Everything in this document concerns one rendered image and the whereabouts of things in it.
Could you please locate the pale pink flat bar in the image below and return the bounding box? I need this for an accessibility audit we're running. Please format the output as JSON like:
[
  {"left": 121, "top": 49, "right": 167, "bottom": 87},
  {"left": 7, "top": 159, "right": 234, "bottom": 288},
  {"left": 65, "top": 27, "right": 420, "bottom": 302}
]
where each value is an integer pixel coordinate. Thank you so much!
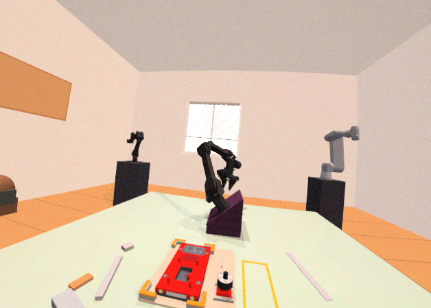
[{"left": 286, "top": 252, "right": 333, "bottom": 300}]

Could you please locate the pink long flat bar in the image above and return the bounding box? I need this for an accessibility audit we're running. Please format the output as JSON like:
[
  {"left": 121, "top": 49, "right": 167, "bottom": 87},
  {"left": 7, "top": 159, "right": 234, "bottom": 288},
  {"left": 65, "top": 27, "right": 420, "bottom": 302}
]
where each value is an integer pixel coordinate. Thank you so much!
[{"left": 95, "top": 255, "right": 123, "bottom": 300}]

